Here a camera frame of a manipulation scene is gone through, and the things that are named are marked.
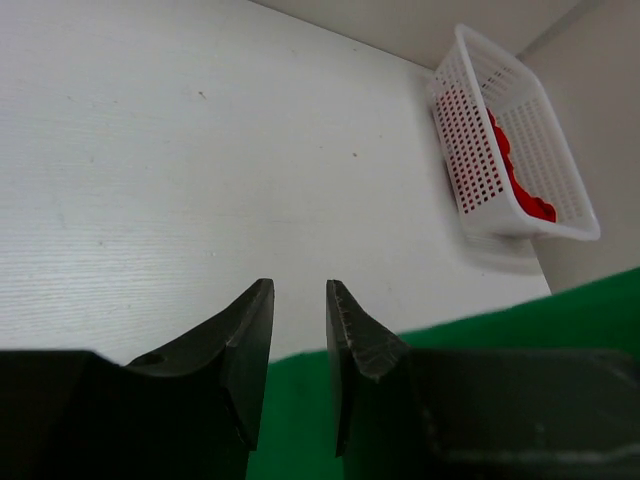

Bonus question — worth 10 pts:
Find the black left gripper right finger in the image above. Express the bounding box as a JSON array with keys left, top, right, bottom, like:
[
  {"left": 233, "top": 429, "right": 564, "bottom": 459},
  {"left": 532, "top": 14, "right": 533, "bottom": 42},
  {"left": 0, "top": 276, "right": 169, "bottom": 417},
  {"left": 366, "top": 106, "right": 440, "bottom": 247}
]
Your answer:
[{"left": 326, "top": 280, "right": 639, "bottom": 479}]

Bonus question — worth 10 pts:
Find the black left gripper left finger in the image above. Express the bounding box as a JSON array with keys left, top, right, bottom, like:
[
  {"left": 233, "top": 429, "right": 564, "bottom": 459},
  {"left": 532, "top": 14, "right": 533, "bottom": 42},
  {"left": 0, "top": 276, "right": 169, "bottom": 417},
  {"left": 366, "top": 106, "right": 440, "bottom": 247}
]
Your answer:
[{"left": 1, "top": 279, "right": 275, "bottom": 479}]

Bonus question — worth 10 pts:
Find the green t shirt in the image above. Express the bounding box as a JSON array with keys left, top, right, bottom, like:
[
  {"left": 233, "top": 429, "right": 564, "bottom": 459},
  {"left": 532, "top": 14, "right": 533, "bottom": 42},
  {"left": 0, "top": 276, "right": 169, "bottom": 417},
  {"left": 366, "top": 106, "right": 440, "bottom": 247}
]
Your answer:
[{"left": 247, "top": 269, "right": 639, "bottom": 479}]

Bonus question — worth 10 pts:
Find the red t shirt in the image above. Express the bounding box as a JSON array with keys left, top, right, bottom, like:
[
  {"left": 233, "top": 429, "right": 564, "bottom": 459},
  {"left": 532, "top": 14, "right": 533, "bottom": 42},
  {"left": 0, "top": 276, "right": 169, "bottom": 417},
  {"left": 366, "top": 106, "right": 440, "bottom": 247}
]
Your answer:
[{"left": 457, "top": 107, "right": 558, "bottom": 222}]

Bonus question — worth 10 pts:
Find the white plastic basket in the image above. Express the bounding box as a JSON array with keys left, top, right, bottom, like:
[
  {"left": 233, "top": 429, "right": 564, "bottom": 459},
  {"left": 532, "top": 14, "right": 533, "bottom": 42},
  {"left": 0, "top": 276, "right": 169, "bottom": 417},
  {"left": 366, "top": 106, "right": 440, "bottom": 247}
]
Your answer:
[{"left": 429, "top": 24, "right": 600, "bottom": 241}]

